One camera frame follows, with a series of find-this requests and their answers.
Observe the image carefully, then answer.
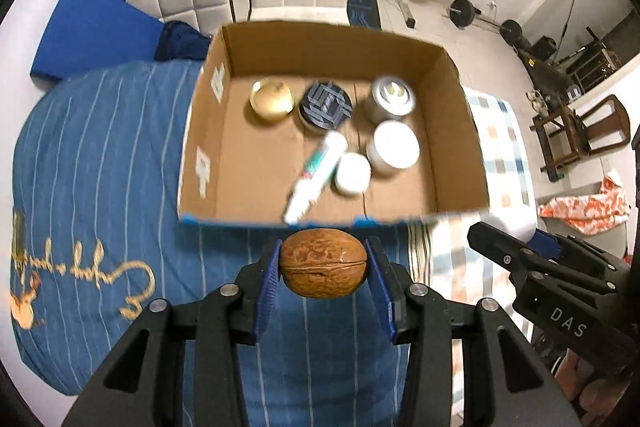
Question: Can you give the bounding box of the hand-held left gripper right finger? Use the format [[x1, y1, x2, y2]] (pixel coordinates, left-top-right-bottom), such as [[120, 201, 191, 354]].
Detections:
[[363, 237, 583, 427]]

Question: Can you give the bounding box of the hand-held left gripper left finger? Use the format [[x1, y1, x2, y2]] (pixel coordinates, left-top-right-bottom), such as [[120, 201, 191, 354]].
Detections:
[[60, 238, 283, 427]]

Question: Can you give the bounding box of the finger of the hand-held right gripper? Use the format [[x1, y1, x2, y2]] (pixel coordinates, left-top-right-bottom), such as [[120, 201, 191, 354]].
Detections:
[[467, 222, 618, 295], [532, 229, 633, 280]]

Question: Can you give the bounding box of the brown walnut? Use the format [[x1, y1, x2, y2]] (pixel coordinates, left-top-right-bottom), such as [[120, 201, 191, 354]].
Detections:
[[279, 229, 370, 297]]

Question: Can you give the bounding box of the cardboard box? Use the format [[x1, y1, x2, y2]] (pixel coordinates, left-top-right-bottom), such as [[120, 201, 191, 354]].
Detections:
[[177, 21, 491, 228]]

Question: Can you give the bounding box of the small white jar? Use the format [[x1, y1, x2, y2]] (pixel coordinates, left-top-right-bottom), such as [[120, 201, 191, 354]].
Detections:
[[334, 153, 372, 198]]

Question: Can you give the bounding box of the white tube green label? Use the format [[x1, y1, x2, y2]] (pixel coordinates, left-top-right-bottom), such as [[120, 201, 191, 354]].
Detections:
[[283, 130, 348, 225]]

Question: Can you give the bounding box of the large white jar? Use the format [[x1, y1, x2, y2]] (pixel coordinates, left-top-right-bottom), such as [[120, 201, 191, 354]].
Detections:
[[365, 120, 421, 178]]

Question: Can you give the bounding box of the silver cylinder tin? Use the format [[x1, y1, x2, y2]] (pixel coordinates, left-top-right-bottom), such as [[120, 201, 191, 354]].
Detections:
[[364, 76, 418, 125]]

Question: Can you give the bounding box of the round gold tin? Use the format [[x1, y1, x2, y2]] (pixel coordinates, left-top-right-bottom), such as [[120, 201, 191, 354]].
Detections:
[[249, 77, 295, 124]]

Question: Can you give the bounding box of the dark blue patterned round tin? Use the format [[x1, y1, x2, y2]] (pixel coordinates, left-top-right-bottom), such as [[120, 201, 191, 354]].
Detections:
[[298, 79, 354, 136]]

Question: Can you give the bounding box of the person's right hand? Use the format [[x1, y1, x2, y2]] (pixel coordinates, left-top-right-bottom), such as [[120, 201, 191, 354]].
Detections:
[[554, 347, 640, 427]]

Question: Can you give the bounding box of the grey armchair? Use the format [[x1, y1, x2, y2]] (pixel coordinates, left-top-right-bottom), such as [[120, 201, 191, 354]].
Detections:
[[535, 194, 631, 258]]

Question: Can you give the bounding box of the orange patterned cloth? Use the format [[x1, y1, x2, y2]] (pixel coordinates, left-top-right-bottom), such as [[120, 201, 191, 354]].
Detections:
[[537, 174, 631, 235]]

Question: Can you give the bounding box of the plaid blanket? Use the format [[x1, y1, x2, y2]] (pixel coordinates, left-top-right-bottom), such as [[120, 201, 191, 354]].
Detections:
[[407, 89, 538, 348]]

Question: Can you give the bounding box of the dark wooden chair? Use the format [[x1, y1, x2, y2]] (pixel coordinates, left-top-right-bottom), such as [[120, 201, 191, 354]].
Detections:
[[530, 94, 630, 182]]

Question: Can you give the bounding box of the dark wooden rack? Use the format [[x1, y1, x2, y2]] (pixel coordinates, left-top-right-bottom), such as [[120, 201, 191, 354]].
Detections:
[[565, 27, 623, 82]]

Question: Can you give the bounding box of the black speaker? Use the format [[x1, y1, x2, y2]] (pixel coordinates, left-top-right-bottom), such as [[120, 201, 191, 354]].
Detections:
[[531, 36, 558, 60]]

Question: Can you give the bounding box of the blue striped blanket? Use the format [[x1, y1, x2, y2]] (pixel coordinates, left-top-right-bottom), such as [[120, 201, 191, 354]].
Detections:
[[9, 59, 431, 427]]

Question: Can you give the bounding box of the short barbell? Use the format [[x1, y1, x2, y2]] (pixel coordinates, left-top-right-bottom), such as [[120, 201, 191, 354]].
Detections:
[[446, 0, 523, 46]]

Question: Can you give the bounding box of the dark blue cloth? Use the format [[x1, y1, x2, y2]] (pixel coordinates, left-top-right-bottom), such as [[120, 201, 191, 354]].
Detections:
[[154, 21, 213, 62]]

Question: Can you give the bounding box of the blue foam mat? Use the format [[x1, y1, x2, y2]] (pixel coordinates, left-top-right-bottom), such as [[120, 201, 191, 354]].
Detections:
[[30, 0, 165, 82]]

